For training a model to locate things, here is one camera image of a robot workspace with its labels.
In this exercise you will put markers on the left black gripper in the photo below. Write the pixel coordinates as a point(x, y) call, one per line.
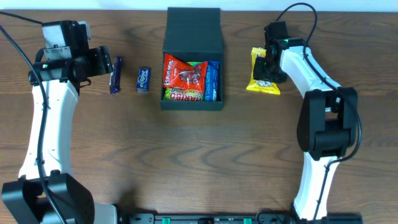
point(101, 61)

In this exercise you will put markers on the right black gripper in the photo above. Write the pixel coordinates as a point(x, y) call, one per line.
point(265, 69)

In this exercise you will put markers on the yellow Hacks candy bag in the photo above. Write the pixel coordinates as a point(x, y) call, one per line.
point(259, 85)

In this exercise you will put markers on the dark purple snack bar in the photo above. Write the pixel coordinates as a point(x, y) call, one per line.
point(115, 77)

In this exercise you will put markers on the blue Eclipse mint box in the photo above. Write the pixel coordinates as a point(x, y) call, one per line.
point(143, 80)

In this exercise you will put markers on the blue Oreo cookie pack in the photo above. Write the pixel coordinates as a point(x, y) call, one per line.
point(211, 81)

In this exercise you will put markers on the green Haribo gummy bag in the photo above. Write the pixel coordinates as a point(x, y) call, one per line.
point(176, 94)

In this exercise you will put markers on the red Hacks candy bag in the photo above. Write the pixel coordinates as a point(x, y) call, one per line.
point(181, 75)

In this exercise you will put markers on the dark green box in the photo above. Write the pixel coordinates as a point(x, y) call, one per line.
point(195, 35)

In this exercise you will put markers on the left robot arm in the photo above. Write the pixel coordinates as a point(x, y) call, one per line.
point(46, 191)

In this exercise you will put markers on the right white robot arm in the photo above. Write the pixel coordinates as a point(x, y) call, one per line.
point(326, 125)

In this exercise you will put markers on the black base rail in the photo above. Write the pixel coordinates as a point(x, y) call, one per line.
point(264, 218)

